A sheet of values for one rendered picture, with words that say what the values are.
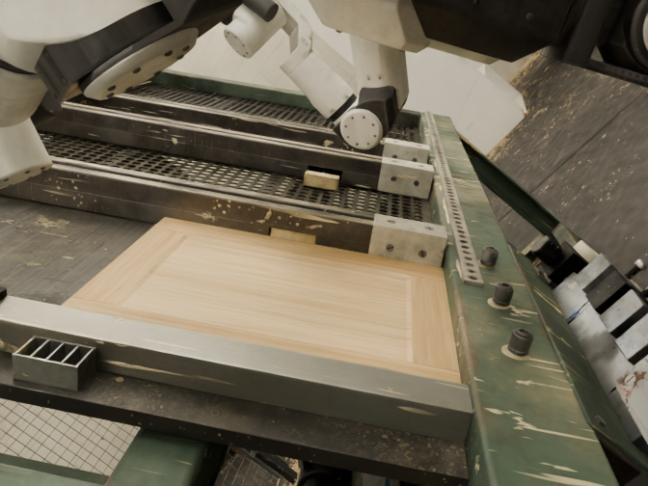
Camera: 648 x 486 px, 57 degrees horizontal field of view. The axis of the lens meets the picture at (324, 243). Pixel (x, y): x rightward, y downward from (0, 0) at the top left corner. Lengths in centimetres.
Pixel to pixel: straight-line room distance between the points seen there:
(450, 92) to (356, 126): 375
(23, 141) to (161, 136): 96
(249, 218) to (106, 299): 33
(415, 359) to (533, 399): 15
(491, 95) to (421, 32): 410
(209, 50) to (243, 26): 559
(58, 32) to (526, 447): 50
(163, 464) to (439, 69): 433
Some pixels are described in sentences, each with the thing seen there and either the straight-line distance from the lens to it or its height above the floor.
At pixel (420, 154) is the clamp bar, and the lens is 167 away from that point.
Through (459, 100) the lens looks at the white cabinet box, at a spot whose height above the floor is 46.
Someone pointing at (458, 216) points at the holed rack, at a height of 88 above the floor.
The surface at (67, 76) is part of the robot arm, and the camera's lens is 37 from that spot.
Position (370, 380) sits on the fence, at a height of 99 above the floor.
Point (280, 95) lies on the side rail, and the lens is 245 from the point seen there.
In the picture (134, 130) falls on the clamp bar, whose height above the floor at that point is 154.
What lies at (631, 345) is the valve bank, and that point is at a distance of 78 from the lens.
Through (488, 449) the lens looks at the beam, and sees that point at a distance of 59.
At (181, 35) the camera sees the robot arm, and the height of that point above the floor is 130.
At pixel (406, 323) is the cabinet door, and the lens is 82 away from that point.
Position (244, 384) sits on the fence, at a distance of 65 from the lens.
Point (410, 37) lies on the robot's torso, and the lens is 71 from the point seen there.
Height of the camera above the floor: 121
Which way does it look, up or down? 8 degrees down
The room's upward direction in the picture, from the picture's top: 52 degrees counter-clockwise
